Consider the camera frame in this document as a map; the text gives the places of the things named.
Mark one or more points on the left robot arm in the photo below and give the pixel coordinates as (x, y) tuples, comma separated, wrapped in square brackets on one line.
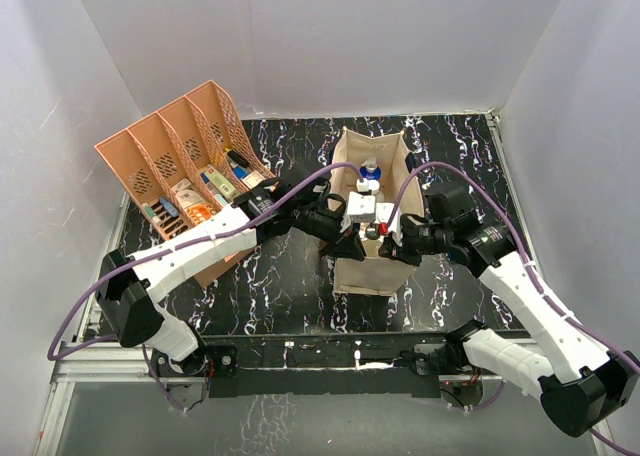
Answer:
[(131, 287)]

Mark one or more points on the clear square bottle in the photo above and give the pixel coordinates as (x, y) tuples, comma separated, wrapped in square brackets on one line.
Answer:
[(372, 232)]

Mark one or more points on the orange snack packet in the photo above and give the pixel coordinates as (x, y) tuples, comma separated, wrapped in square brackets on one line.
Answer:
[(200, 213)]

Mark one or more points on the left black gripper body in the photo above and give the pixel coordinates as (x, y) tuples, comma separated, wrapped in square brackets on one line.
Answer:
[(317, 220)]

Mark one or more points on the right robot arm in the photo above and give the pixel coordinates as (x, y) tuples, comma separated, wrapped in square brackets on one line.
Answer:
[(578, 378)]

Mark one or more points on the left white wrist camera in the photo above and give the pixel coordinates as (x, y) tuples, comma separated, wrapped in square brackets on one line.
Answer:
[(361, 203)]

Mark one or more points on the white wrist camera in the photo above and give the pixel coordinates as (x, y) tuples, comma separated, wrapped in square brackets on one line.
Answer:
[(361, 203), (387, 218)]

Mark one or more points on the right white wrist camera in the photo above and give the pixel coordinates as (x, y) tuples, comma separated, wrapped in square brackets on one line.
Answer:
[(387, 218)]

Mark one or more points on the white label box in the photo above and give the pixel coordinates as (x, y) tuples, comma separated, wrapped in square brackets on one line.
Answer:
[(252, 179)]

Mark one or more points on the beige canvas tote bag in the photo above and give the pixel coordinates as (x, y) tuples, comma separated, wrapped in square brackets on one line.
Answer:
[(375, 275)]

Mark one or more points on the beige small carton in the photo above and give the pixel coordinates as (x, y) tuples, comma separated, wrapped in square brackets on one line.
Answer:
[(221, 183)]

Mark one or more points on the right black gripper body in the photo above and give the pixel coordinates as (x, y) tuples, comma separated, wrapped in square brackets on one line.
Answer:
[(417, 241)]

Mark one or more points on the orange bottle blue cap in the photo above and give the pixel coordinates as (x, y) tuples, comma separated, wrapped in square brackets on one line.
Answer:
[(370, 169)]

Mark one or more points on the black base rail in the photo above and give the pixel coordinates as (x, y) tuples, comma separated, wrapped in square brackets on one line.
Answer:
[(330, 364)]

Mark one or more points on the pink plastic desk organizer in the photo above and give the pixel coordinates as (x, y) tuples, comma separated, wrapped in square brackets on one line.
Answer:
[(160, 160)]

